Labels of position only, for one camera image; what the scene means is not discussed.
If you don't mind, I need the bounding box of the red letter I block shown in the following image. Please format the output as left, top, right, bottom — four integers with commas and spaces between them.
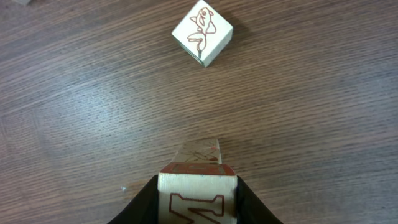
157, 162, 238, 224

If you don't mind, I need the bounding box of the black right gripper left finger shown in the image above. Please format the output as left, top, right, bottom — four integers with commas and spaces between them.
108, 175, 159, 224

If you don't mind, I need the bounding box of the green edge fish block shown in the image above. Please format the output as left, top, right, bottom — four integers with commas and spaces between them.
172, 0, 234, 67

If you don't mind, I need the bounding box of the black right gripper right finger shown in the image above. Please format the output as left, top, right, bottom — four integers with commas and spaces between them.
236, 176, 283, 224

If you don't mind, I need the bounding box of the green letter J block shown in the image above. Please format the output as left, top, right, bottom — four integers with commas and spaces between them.
171, 139, 222, 164

